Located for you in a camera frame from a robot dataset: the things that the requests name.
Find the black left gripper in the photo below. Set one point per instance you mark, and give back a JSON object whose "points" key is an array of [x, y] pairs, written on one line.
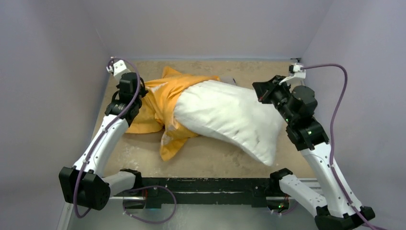
{"points": [[142, 91]]}

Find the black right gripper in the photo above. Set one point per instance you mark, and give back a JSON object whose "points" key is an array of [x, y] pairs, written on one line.
{"points": [[265, 90]]}

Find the orange Mickey Mouse pillowcase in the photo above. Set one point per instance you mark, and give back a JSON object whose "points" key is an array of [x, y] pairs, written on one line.
{"points": [[157, 111]]}

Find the white pillow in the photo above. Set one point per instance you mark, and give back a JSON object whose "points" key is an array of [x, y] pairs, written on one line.
{"points": [[232, 114]]}

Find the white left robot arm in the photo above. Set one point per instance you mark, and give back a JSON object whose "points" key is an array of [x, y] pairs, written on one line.
{"points": [[83, 184]]}

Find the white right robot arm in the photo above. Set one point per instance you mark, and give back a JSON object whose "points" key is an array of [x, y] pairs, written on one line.
{"points": [[336, 207]]}

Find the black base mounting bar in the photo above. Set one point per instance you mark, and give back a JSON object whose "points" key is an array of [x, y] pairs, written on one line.
{"points": [[254, 192]]}

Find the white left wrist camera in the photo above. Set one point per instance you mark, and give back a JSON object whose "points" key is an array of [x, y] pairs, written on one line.
{"points": [[117, 69]]}

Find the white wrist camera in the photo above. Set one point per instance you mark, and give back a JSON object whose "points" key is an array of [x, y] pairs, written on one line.
{"points": [[297, 72], [117, 69]]}

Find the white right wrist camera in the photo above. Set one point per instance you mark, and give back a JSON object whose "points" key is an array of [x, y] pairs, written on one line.
{"points": [[297, 72]]}

